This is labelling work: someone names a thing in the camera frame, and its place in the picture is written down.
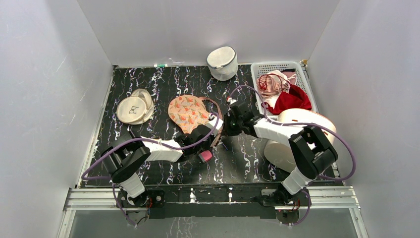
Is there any floral mesh laundry bag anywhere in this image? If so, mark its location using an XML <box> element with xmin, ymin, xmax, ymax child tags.
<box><xmin>168</xmin><ymin>95</ymin><xmax>223</xmax><ymax>147</ymax></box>

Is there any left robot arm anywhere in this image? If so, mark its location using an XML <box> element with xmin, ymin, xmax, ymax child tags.
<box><xmin>101</xmin><ymin>125</ymin><xmax>219</xmax><ymax>206</ymax></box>

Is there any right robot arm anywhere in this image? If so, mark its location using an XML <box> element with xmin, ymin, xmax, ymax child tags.
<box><xmin>223</xmin><ymin>100</ymin><xmax>338</xmax><ymax>206</ymax></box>

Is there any pink bra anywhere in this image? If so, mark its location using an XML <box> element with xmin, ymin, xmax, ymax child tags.
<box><xmin>256</xmin><ymin>70</ymin><xmax>297</xmax><ymax>108</ymax></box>

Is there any large cream cylindrical bag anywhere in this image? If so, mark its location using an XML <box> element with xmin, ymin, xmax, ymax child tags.
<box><xmin>264</xmin><ymin>108</ymin><xmax>337</xmax><ymax>173</ymax></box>

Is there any white cylindrical mesh laundry bag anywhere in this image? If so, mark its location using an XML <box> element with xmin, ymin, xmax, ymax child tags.
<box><xmin>206</xmin><ymin>46</ymin><xmax>238</xmax><ymax>81</ymax></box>

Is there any red bra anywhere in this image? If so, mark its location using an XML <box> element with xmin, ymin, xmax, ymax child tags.
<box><xmin>261</xmin><ymin>85</ymin><xmax>312</xmax><ymax>115</ymax></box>

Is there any cream round laundry bag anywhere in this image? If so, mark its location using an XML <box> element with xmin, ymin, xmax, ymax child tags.
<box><xmin>116</xmin><ymin>89</ymin><xmax>155</xmax><ymax>125</ymax></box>

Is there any pink and grey stamp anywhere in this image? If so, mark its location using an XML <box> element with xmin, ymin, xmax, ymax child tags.
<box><xmin>198</xmin><ymin>150</ymin><xmax>213</xmax><ymax>164</ymax></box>

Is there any white plastic basket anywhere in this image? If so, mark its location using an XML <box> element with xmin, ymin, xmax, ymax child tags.
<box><xmin>251</xmin><ymin>61</ymin><xmax>318</xmax><ymax>119</ymax></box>

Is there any green white small tube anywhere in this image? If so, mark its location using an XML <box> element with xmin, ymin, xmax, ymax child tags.
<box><xmin>154</xmin><ymin>64</ymin><xmax>168</xmax><ymax>68</ymax></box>

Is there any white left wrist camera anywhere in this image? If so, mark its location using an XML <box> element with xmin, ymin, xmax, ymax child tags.
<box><xmin>205</xmin><ymin>117</ymin><xmax>223</xmax><ymax>135</ymax></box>

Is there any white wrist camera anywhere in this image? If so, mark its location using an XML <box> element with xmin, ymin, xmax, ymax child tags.
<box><xmin>226</xmin><ymin>97</ymin><xmax>237</xmax><ymax>105</ymax></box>
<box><xmin>205</xmin><ymin>117</ymin><xmax>223</xmax><ymax>135</ymax></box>

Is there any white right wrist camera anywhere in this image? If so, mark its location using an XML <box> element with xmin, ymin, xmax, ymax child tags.
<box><xmin>226</xmin><ymin>97</ymin><xmax>237</xmax><ymax>105</ymax></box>

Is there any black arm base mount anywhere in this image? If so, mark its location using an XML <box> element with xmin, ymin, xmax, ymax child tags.
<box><xmin>116</xmin><ymin>182</ymin><xmax>307</xmax><ymax>224</ymax></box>

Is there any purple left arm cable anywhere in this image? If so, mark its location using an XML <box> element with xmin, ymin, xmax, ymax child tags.
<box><xmin>81</xmin><ymin>112</ymin><xmax>220</xmax><ymax>227</ymax></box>

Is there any aluminium frame rail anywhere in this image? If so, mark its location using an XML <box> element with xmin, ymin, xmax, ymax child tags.
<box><xmin>58</xmin><ymin>182</ymin><xmax>368</xmax><ymax>238</ymax></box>

